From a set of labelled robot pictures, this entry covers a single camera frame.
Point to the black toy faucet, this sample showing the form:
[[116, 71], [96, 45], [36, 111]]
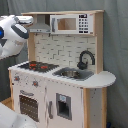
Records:
[[83, 62]]

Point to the right red oven knob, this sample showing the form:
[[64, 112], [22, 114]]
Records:
[[35, 83]]

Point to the oven door with window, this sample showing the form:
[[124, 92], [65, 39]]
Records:
[[28, 105]]

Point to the grey range hood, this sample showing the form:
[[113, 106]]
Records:
[[41, 24]]

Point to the grey cupboard door handle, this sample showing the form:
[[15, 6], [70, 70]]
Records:
[[50, 110]]

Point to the wooden toy kitchen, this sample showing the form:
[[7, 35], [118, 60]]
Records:
[[88, 97]]

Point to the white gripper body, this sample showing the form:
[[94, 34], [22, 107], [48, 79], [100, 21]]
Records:
[[25, 20]]

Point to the grey ice dispenser panel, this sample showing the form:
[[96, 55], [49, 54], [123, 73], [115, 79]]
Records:
[[63, 106]]

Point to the white toy microwave door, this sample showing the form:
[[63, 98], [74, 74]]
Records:
[[72, 24]]

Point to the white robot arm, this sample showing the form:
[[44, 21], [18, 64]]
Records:
[[16, 35]]

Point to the grey metal sink basin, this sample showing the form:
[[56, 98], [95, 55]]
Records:
[[73, 73]]

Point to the black stovetop red burners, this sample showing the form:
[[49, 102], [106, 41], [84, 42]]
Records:
[[38, 66]]

